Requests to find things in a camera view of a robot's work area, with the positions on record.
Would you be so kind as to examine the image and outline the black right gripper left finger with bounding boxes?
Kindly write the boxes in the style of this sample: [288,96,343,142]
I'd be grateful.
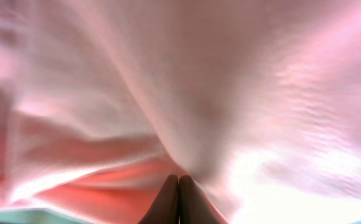
[138,175,179,224]

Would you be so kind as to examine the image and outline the salmon pink t-shirt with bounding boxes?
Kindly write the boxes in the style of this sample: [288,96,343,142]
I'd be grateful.
[0,0,361,223]

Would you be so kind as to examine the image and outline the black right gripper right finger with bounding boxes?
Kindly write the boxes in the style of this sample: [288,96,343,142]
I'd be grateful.
[178,175,220,224]

